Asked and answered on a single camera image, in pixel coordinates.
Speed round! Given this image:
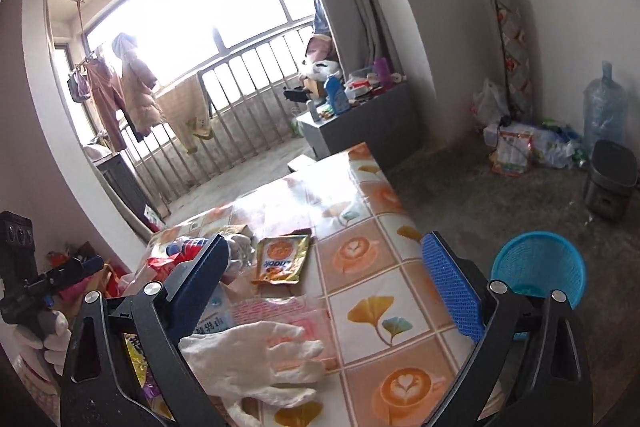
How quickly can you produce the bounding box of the white glove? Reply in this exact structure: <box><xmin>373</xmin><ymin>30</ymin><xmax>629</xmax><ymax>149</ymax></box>
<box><xmin>178</xmin><ymin>321</ymin><xmax>326</xmax><ymax>426</ymax></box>

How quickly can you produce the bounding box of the blue plastic trash basket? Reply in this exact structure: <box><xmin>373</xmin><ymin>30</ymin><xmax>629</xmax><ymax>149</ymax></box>
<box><xmin>489</xmin><ymin>231</ymin><xmax>587</xmax><ymax>312</ymax></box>

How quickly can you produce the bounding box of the white gloved left hand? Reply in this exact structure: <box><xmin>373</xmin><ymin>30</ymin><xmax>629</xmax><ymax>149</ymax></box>
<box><xmin>14</xmin><ymin>311</ymin><xmax>72</xmax><ymax>381</ymax></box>

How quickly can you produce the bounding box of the patterned table cloth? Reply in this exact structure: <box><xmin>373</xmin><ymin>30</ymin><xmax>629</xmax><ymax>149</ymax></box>
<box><xmin>127</xmin><ymin>142</ymin><xmax>507</xmax><ymax>427</ymax></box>

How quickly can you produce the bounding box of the black rice cooker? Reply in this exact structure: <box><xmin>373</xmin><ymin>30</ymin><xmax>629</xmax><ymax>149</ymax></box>
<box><xmin>582</xmin><ymin>140</ymin><xmax>638</xmax><ymax>222</ymax></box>

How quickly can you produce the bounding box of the pink hanging garment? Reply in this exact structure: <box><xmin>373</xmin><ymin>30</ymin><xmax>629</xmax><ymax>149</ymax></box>
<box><xmin>86</xmin><ymin>58</ymin><xmax>126</xmax><ymax>153</ymax></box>

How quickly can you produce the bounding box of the beige hanging jacket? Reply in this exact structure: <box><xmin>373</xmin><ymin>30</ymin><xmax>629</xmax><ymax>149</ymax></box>
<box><xmin>112</xmin><ymin>32</ymin><xmax>165</xmax><ymax>138</ymax></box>

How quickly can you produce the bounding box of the pile of plastic packaging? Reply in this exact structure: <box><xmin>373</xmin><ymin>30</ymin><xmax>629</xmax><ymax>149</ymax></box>
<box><xmin>483</xmin><ymin>120</ymin><xmax>588</xmax><ymax>176</ymax></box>

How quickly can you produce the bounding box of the pink tissue packet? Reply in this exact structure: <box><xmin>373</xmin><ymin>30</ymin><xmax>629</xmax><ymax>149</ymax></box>
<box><xmin>231</xmin><ymin>296</ymin><xmax>340</xmax><ymax>371</ymax></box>

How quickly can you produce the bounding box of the yellow snack packet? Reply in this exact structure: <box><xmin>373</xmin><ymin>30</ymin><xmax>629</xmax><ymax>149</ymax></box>
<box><xmin>252</xmin><ymin>229</ymin><xmax>312</xmax><ymax>285</ymax></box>

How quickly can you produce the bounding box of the beige hanging cloth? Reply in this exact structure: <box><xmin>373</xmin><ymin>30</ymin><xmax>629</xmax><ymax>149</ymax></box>
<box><xmin>157</xmin><ymin>74</ymin><xmax>213</xmax><ymax>155</ymax></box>

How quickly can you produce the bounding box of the empty blue water jug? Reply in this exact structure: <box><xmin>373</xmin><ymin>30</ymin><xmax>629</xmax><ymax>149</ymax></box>
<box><xmin>582</xmin><ymin>61</ymin><xmax>628</xmax><ymax>157</ymax></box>

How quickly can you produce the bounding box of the white plastic bag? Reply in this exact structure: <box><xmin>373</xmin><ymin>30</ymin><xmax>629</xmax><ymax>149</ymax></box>
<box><xmin>472</xmin><ymin>78</ymin><xmax>509</xmax><ymax>129</ymax></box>

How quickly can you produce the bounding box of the grey low cabinet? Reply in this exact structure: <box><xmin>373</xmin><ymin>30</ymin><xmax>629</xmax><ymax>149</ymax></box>
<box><xmin>296</xmin><ymin>83</ymin><xmax>423</xmax><ymax>169</ymax></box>

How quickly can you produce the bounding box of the metal balcony railing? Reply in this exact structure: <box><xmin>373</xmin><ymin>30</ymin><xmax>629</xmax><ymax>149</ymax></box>
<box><xmin>119</xmin><ymin>17</ymin><xmax>312</xmax><ymax>218</ymax></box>

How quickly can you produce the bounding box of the purple plastic cup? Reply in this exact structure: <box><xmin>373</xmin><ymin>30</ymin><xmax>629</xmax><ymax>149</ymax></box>
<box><xmin>373</xmin><ymin>57</ymin><xmax>394</xmax><ymax>90</ymax></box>

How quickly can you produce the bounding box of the blue detergent bottle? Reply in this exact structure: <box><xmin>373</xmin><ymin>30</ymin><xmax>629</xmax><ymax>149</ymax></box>
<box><xmin>323</xmin><ymin>75</ymin><xmax>350</xmax><ymax>116</ymax></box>

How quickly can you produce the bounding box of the patterned folded board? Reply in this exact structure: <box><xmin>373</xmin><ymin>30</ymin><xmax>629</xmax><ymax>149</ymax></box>
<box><xmin>492</xmin><ymin>0</ymin><xmax>534</xmax><ymax>122</ymax></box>

